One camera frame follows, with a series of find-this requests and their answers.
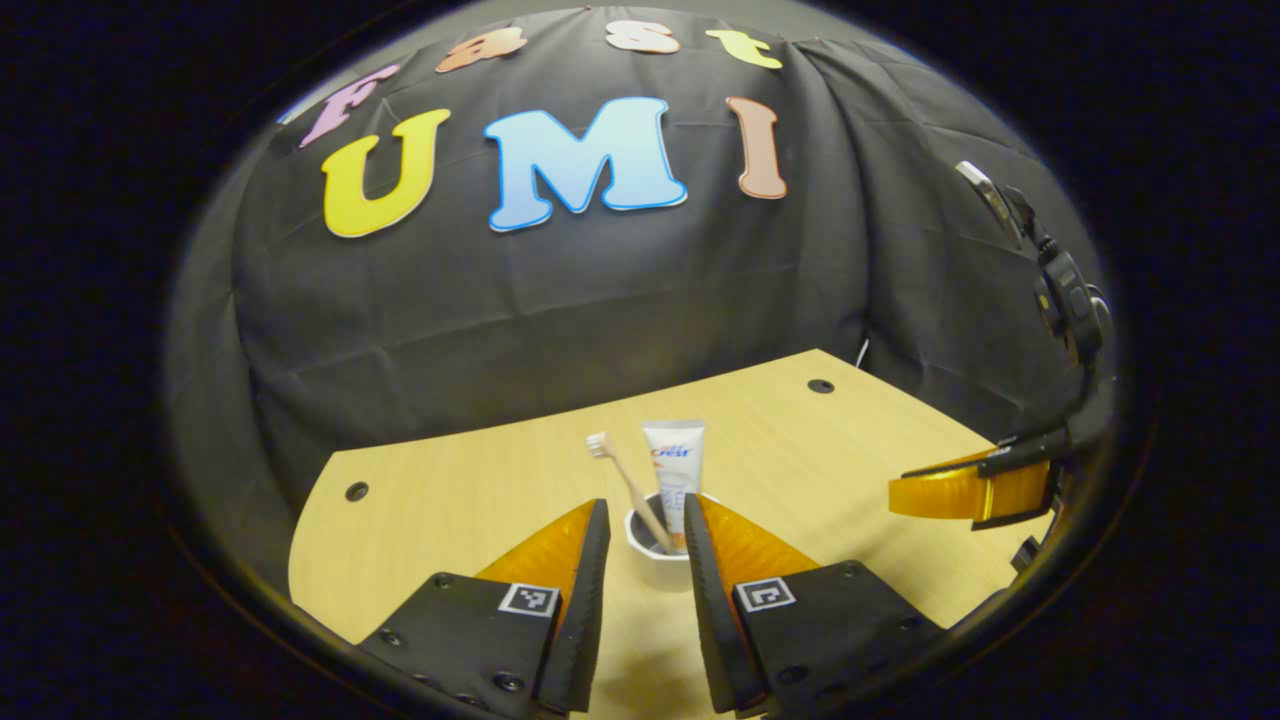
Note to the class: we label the white toothpaste tube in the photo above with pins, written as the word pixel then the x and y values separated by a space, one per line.
pixel 675 470

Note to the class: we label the black backdrop cloth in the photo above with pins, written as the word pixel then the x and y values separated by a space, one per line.
pixel 600 300

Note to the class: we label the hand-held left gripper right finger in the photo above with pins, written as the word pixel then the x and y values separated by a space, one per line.
pixel 708 620

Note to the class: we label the wooden toothbrush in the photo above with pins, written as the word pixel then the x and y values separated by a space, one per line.
pixel 630 485

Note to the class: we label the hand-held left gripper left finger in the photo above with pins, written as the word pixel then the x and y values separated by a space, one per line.
pixel 585 620

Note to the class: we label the light wooden desktop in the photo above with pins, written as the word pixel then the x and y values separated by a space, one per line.
pixel 450 500

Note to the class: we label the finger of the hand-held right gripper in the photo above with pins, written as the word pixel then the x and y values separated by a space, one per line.
pixel 1020 452
pixel 940 497

